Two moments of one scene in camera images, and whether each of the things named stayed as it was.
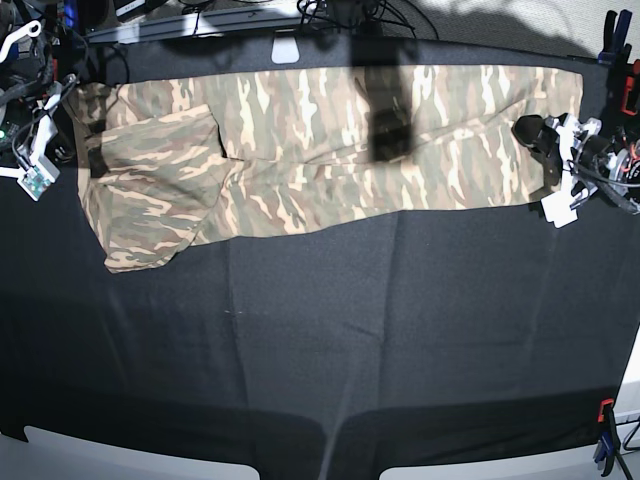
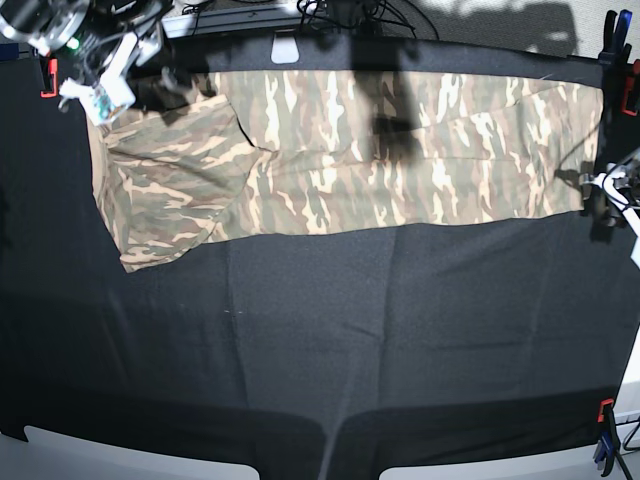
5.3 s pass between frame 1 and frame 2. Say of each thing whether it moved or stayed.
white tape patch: stayed
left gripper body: moved
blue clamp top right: stayed
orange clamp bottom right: stayed
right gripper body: moved
